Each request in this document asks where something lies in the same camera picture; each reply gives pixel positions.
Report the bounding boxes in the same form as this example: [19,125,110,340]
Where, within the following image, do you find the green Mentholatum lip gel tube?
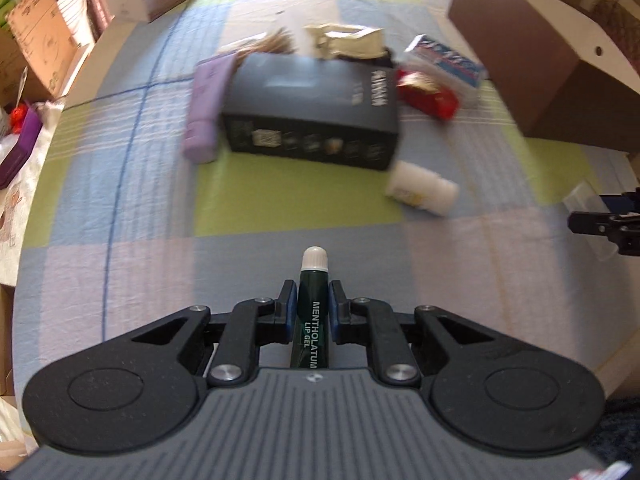
[290,246,330,370]

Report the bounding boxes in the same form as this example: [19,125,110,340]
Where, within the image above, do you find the black rectangular product box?
[221,53,400,171]

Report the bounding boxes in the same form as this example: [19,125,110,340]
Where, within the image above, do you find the red snack packet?
[396,70,459,122]

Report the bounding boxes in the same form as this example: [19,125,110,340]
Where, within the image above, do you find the cream hair claw clip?
[304,23,387,61]

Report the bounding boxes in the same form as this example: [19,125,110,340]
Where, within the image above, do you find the cotton swabs bag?
[217,27,296,60]

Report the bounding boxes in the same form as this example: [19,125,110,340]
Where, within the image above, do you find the brown cardboard sorting box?
[448,0,639,153]

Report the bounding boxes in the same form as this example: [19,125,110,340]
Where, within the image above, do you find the white pill bottle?
[385,160,460,217]

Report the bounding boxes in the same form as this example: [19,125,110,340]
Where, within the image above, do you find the purple tube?
[182,53,236,165]

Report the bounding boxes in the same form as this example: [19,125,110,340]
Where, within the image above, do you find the brown cardboard carton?
[1,0,94,107]

